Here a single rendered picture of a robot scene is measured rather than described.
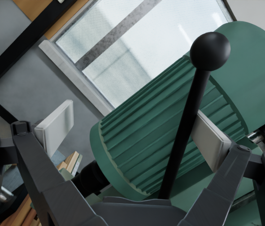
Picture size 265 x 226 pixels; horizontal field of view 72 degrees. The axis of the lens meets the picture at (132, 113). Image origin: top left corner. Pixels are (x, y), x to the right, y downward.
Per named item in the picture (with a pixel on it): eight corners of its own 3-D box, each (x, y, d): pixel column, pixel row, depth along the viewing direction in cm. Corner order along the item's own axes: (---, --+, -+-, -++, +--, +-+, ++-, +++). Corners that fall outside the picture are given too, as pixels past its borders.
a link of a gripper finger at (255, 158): (242, 163, 12) (286, 167, 12) (211, 129, 17) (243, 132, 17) (235, 181, 13) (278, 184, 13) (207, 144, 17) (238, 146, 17)
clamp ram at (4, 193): (-12, 179, 43) (12, 158, 41) (13, 197, 45) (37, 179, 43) (-47, 212, 35) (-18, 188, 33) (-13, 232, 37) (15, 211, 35)
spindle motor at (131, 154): (96, 114, 43) (210, 23, 37) (141, 162, 48) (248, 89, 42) (76, 157, 27) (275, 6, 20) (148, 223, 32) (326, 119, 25)
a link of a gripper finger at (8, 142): (24, 169, 12) (-22, 167, 12) (54, 134, 17) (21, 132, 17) (21, 150, 11) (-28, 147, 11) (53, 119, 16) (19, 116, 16)
